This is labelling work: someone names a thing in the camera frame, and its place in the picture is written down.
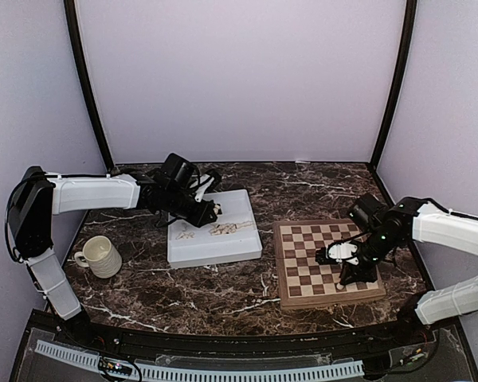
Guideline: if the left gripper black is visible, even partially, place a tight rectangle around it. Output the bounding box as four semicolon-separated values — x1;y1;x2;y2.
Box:
164;186;217;228

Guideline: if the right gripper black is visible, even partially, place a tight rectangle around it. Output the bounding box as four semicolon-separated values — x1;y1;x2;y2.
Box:
340;229;400;284

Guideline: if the white plastic divided tray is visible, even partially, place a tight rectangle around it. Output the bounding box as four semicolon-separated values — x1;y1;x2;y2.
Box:
167;189;262;268

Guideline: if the wooden chess board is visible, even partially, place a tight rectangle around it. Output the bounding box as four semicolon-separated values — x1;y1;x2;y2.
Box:
271;219;387;312

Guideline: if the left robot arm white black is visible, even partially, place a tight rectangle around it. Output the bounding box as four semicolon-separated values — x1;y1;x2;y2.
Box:
3;153;221;347

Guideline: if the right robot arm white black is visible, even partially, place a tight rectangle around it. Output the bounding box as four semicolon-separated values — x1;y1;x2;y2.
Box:
327;193;478;345

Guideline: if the white chess pieces pile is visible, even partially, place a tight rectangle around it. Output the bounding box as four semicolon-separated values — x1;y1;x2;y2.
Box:
175;220;253;240

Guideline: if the cream ribbed ceramic mug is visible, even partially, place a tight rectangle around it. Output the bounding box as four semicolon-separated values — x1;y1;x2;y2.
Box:
73;236;122;279

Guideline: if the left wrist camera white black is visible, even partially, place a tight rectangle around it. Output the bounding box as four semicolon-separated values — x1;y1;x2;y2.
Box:
190;170;222;202

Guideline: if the black front rail base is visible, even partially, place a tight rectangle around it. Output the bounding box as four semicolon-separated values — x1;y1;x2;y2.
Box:
10;310;478;381

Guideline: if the white slotted cable duct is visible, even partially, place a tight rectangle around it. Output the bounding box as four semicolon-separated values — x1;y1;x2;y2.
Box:
34;340;364;381

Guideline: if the black left frame post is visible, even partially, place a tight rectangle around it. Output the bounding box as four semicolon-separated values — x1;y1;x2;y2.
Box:
63;0;115;170

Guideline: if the black frame post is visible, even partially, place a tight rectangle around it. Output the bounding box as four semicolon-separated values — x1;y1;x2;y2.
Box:
370;0;417;171
63;0;115;170

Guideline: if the black right frame post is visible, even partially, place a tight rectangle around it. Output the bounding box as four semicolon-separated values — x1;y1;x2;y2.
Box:
370;0;417;171

